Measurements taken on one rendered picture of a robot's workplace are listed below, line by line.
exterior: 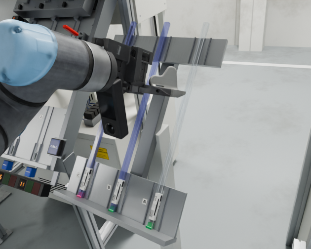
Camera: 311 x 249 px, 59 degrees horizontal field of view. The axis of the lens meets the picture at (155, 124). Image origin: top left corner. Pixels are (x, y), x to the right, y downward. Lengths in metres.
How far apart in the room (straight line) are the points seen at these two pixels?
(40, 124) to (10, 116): 0.62
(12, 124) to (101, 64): 0.15
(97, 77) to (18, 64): 0.12
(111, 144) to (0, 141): 0.83
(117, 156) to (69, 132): 0.34
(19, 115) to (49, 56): 0.10
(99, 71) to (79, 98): 0.53
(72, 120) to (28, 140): 0.18
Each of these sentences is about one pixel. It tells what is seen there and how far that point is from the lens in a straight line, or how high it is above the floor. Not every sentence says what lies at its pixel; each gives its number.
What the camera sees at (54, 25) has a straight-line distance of 1.16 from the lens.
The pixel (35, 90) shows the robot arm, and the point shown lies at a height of 1.12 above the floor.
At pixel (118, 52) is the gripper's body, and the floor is 1.12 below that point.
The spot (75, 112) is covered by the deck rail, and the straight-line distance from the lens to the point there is 0.93.
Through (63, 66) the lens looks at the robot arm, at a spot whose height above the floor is 1.14.
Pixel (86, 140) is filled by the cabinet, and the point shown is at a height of 0.58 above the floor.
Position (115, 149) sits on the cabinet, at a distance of 1.18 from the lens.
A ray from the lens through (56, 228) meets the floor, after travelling 1.74.
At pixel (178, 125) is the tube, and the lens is 0.64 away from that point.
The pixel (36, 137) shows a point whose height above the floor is 0.77.
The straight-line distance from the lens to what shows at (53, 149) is 0.88.
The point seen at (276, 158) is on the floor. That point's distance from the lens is 2.02.
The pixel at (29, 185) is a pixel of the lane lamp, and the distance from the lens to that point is 0.99.
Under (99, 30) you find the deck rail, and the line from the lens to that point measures 1.02.
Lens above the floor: 1.25
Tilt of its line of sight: 32 degrees down
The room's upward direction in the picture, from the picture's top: 8 degrees counter-clockwise
